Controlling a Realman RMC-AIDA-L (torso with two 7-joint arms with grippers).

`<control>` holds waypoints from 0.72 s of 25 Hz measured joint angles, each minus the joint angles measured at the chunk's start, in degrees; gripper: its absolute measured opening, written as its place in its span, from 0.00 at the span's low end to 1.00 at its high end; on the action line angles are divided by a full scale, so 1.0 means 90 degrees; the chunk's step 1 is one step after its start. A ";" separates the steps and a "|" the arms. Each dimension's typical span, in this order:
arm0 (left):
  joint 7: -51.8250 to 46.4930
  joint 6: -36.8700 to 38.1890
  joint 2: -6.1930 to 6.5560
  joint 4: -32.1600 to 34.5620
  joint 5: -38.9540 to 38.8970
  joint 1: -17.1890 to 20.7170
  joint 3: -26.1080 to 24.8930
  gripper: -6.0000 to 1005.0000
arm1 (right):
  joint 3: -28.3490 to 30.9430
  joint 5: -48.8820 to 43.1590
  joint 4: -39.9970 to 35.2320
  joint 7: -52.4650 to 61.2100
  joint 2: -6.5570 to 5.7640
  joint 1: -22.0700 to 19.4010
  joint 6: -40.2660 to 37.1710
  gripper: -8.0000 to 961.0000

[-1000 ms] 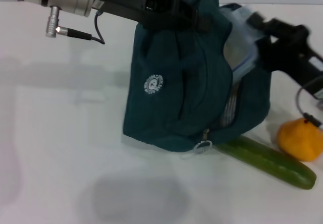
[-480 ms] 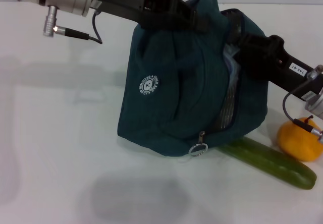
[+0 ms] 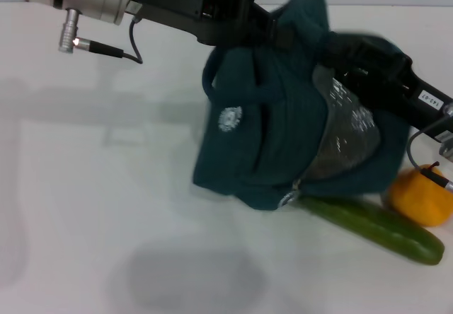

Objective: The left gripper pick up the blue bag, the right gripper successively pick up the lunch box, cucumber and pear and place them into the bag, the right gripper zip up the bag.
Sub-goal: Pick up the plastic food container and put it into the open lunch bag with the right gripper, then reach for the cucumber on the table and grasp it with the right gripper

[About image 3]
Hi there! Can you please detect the orange pear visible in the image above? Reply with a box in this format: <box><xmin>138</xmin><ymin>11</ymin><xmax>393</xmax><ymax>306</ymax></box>
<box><xmin>387</xmin><ymin>161</ymin><xmax>453</xmax><ymax>228</ymax></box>

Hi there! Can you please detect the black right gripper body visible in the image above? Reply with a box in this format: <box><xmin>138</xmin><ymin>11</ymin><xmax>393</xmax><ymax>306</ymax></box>
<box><xmin>348</xmin><ymin>53</ymin><xmax>453</xmax><ymax>142</ymax></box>

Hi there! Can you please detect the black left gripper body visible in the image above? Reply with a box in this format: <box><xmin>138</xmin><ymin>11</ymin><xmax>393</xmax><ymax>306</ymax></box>
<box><xmin>124</xmin><ymin>0</ymin><xmax>276</xmax><ymax>47</ymax></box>

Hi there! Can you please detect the left gripper cable with plug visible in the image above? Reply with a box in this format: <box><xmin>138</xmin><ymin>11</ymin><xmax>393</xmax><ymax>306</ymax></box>
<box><xmin>58</xmin><ymin>8</ymin><xmax>144</xmax><ymax>65</ymax></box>

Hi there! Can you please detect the gripper cable with plug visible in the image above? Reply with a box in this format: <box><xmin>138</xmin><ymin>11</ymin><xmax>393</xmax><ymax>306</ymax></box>
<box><xmin>58</xmin><ymin>8</ymin><xmax>144</xmax><ymax>65</ymax></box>
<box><xmin>406</xmin><ymin>115</ymin><xmax>453</xmax><ymax>193</ymax></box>

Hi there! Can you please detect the right gripper cable with plug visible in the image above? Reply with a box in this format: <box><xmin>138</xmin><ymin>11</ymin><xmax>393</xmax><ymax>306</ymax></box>
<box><xmin>406</xmin><ymin>115</ymin><xmax>453</xmax><ymax>193</ymax></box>

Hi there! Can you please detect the green cucumber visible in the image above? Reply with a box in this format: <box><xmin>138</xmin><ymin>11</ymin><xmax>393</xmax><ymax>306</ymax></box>
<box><xmin>296</xmin><ymin>197</ymin><xmax>445</xmax><ymax>267</ymax></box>

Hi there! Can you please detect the teal fabric lunch bag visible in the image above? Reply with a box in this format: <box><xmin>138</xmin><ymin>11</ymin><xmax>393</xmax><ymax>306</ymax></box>
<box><xmin>193</xmin><ymin>0</ymin><xmax>411</xmax><ymax>211</ymax></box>

